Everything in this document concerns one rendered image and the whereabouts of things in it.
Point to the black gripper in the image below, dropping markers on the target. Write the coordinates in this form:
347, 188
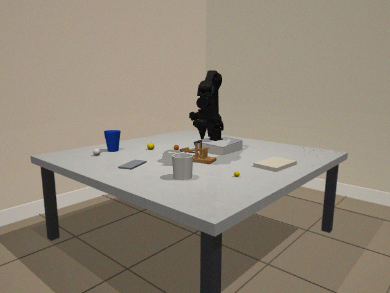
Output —
206, 122

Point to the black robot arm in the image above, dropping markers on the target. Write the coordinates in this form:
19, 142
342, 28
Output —
208, 92

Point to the grey cylindrical cup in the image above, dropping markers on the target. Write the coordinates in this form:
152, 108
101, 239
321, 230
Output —
182, 166

